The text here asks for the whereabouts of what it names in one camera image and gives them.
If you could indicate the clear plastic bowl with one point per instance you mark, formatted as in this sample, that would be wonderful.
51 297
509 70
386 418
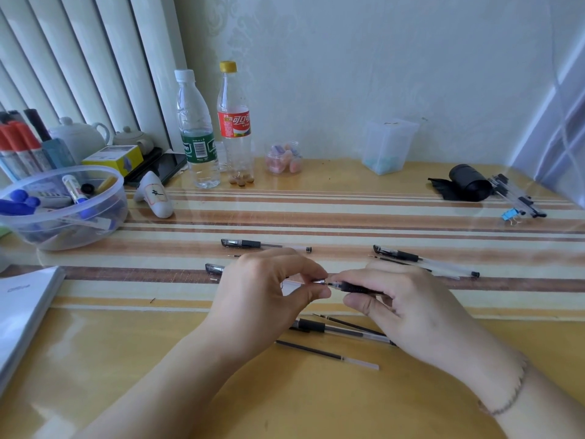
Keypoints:
91 223

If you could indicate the window frame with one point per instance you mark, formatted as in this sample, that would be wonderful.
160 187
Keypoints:
557 132

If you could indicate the yellow box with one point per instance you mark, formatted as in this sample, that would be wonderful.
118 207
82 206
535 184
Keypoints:
114 157

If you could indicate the striped table runner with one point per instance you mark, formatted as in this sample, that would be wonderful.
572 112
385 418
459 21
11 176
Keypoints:
365 219

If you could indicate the white notebook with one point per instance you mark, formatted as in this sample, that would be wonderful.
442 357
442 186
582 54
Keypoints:
23 315

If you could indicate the white teapot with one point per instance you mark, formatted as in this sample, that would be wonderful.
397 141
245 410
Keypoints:
77 137

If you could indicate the group of red and black markers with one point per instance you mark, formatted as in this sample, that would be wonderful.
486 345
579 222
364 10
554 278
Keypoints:
23 141

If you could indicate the person's right forearm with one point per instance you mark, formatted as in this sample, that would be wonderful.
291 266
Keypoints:
539 397

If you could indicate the person's left hand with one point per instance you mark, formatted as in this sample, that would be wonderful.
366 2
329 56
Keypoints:
256 292

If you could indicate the bundle of clear pens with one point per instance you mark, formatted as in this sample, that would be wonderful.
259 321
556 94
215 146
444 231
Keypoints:
516 196

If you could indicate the white marker with blue band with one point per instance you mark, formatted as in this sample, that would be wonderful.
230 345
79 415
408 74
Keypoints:
73 188

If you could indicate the blue capped marker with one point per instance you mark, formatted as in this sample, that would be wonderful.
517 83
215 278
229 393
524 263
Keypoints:
18 200

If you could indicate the black bag roll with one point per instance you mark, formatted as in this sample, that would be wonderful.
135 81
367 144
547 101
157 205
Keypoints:
466 182

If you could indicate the white radiator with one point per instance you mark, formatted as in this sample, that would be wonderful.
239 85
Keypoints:
82 54

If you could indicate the small jar of pink sweets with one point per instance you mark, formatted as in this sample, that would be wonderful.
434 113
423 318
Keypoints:
283 159

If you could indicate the translucent plastic container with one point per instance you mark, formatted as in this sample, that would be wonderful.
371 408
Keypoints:
388 146

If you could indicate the small white lidded cup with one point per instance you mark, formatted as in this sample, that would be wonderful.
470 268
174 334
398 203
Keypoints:
132 139

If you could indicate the person's right thumb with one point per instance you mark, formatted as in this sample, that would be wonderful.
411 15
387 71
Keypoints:
361 304

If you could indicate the person's left thumb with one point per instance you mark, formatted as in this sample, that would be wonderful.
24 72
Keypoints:
306 298

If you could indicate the black tray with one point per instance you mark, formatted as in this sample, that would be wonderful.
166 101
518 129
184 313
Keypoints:
164 166

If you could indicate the white ceramic piece with glyph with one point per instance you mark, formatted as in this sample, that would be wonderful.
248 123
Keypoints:
157 196

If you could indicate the person's right hand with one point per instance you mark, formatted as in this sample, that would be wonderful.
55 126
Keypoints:
411 315

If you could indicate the person's left forearm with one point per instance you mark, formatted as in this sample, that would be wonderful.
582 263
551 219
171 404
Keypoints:
169 384

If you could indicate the clear bottle with red label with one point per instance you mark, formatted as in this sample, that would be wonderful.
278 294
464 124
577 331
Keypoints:
234 123

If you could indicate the blue binder clip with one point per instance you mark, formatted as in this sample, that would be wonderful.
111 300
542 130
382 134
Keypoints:
511 215

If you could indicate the clear bottle with green label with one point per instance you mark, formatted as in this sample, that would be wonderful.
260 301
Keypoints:
197 132

